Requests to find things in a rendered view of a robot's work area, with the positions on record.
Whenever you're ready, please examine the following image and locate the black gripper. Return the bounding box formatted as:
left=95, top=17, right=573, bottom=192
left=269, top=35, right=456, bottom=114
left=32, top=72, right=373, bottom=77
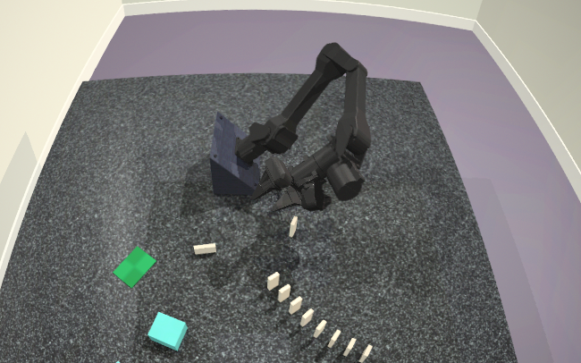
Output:
left=251, top=154, right=327, bottom=212

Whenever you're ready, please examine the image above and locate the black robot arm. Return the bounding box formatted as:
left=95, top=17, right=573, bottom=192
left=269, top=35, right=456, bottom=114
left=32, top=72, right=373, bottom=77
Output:
left=234, top=42, right=372, bottom=212

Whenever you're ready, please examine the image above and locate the cream domino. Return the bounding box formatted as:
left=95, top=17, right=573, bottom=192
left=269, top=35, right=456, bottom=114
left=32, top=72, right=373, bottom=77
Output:
left=314, top=320, right=326, bottom=337
left=328, top=330, right=340, bottom=348
left=359, top=345, right=372, bottom=363
left=289, top=297, right=302, bottom=314
left=289, top=216, right=298, bottom=237
left=267, top=272, right=279, bottom=291
left=194, top=244, right=216, bottom=255
left=300, top=309, right=314, bottom=326
left=278, top=285, right=291, bottom=302
left=342, top=338, right=356, bottom=357

